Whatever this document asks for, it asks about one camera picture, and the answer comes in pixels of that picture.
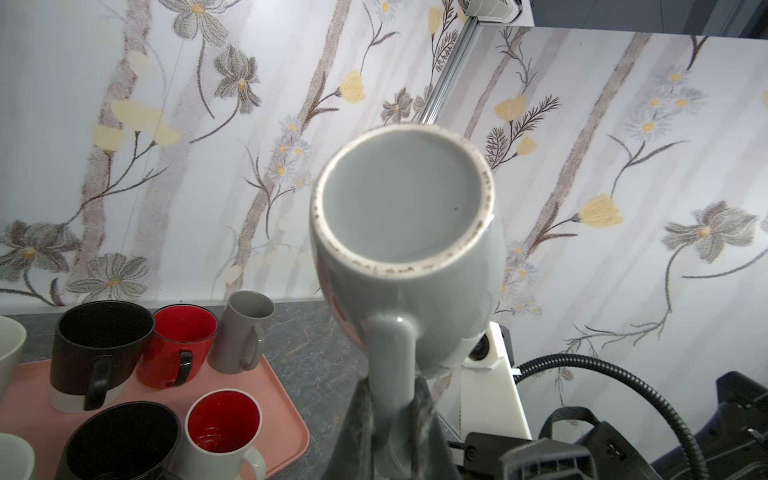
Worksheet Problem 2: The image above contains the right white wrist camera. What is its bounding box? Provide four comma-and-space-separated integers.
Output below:
459, 322, 532, 440

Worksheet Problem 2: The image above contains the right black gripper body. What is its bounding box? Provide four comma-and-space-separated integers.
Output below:
461, 433, 599, 480

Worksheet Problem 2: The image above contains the cream upside-down mug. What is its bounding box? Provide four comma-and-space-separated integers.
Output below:
170, 389, 266, 479

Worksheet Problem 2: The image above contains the small grey mug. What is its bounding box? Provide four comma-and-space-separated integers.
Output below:
310, 123, 506, 479

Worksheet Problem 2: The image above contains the white ribbed upside-down mug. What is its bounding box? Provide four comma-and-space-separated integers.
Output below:
0, 433, 36, 480

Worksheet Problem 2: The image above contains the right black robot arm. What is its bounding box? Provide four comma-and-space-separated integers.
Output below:
451, 353, 767, 479

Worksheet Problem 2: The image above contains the black interior steel mug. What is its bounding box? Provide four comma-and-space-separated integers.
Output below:
54, 401, 182, 479

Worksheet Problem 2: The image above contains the red mug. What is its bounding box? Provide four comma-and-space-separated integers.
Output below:
136, 304, 219, 389

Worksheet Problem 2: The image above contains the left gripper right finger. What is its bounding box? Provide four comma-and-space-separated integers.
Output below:
410, 377, 461, 480

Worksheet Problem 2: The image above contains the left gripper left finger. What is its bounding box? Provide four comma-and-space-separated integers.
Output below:
321, 378, 375, 480

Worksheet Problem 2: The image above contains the pink rectangular tray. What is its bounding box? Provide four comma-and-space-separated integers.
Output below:
1, 360, 310, 479

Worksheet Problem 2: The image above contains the pale pink mug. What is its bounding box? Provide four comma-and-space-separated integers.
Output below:
0, 316, 27, 397

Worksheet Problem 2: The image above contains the dark mug white base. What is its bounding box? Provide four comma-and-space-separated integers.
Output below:
49, 300, 155, 414

